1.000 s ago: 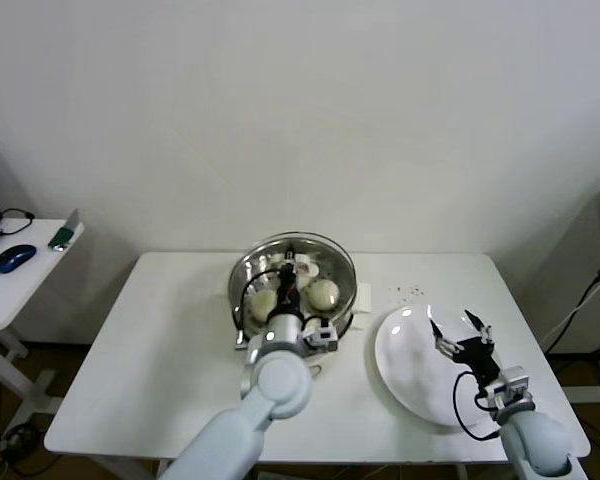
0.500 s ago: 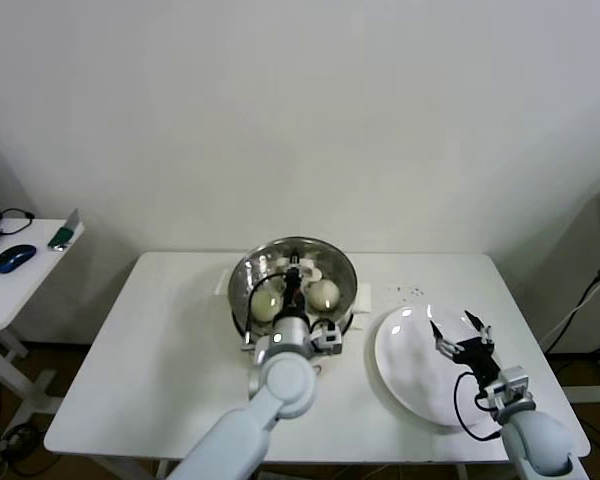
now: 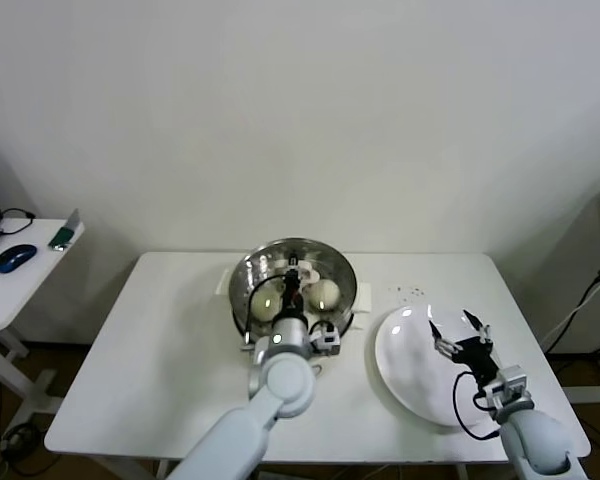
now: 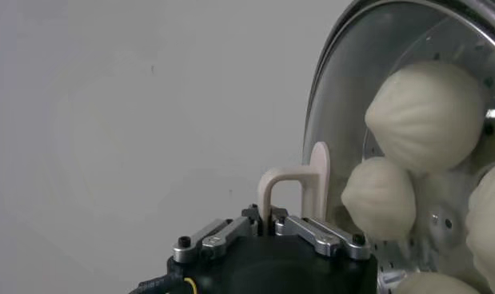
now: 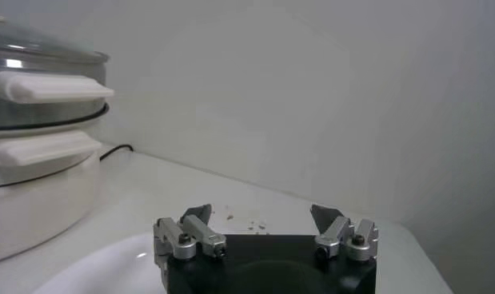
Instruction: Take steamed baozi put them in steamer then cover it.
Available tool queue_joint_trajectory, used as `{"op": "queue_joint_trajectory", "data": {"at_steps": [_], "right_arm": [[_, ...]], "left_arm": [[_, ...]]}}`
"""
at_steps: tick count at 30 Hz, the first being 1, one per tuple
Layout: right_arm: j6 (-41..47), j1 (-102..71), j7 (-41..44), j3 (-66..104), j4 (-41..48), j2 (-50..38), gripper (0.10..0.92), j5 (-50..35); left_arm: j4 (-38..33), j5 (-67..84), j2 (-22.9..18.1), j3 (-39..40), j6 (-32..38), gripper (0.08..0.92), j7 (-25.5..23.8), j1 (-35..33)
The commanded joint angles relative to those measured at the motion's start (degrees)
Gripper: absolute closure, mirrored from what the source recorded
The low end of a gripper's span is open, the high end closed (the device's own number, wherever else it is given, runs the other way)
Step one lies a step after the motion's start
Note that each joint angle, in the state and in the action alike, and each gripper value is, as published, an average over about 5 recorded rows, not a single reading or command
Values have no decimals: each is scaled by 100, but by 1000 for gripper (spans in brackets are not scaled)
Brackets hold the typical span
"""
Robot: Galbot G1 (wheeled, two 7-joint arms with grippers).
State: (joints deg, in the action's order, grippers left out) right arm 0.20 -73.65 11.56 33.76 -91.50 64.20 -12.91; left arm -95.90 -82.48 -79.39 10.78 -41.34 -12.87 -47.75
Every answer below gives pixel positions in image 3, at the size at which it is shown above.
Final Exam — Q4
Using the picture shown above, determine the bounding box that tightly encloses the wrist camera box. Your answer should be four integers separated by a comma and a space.
484, 364, 531, 409
309, 322, 342, 356

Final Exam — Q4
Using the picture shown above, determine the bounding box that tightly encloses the white side desk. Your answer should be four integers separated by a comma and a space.
0, 218, 85, 426

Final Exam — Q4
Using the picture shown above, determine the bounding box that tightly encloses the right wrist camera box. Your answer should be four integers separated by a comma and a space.
484, 364, 531, 409

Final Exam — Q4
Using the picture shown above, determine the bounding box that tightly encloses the stainless steel steamer basket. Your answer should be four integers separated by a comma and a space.
228, 238, 358, 351

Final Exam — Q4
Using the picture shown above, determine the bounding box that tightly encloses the white floor power strip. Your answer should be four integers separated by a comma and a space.
0, 424, 39, 456

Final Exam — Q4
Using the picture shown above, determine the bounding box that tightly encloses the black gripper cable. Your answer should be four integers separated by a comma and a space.
452, 370, 501, 441
240, 272, 289, 351

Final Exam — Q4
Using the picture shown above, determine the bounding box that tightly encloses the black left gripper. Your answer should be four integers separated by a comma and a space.
281, 251, 307, 318

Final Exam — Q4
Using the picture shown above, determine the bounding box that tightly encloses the green white card box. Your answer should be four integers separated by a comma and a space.
47, 208, 85, 252

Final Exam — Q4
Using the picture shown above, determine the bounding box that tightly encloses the white round plate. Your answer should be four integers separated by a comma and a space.
374, 305, 504, 428

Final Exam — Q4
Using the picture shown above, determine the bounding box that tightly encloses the white stand base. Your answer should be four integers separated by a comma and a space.
562, 349, 600, 404

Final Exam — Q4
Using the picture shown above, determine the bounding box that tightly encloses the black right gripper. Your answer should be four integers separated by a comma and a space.
428, 309, 502, 384

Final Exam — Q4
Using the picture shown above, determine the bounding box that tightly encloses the white steamed baozi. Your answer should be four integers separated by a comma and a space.
308, 280, 340, 311
249, 292, 281, 321

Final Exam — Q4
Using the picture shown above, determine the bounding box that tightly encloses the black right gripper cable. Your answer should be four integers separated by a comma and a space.
452, 370, 501, 441

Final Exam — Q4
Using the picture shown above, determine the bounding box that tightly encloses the thin black desk cable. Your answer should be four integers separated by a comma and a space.
0, 208, 35, 237

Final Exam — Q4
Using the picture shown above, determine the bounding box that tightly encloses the blue computer mouse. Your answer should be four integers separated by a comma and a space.
0, 244, 38, 274

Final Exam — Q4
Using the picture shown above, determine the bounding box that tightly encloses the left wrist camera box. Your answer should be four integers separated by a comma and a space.
309, 322, 342, 356

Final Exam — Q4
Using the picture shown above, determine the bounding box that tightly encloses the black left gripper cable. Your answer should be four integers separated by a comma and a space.
240, 272, 289, 351

